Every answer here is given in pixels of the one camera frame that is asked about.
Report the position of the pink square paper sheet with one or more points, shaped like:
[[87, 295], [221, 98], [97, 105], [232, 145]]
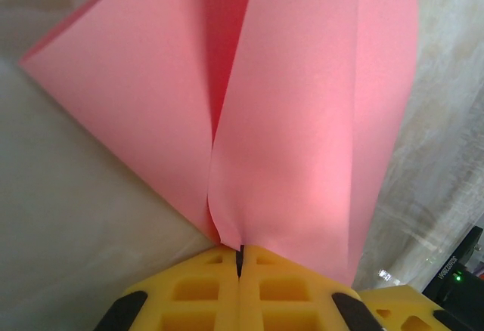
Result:
[[302, 119]]

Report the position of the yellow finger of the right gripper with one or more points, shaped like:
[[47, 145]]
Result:
[[401, 300]]

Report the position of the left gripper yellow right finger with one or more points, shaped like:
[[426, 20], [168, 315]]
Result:
[[249, 308]]

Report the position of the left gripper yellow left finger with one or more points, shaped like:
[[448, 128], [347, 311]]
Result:
[[227, 308]]

